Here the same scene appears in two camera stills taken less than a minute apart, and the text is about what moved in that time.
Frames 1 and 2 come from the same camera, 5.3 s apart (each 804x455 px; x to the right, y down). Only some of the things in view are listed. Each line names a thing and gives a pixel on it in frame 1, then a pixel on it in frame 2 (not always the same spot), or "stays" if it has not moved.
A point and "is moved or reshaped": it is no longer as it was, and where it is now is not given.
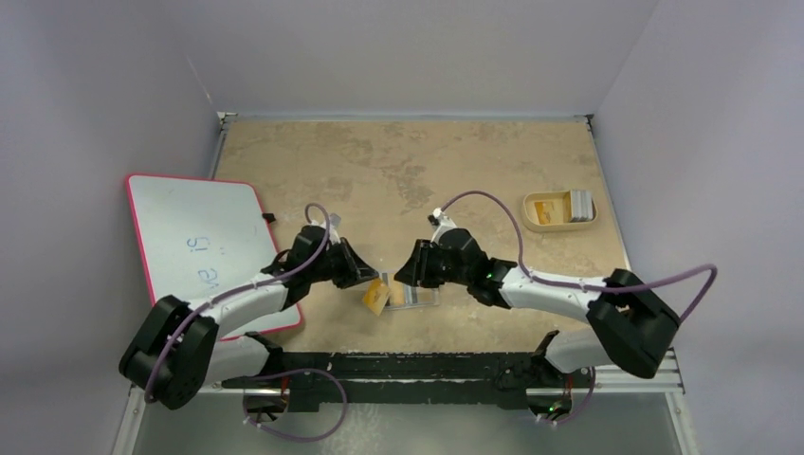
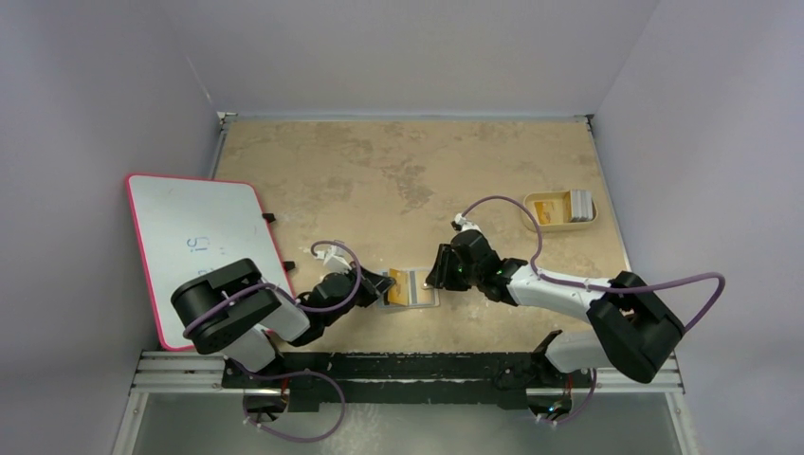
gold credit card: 375,295 is moved or reshaped
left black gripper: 355,270 -> 375,285
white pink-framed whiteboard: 201,234 stays
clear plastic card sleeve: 417,297 stays
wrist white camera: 444,223 -> 465,224
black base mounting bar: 313,373 stays
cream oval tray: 551,210 stays
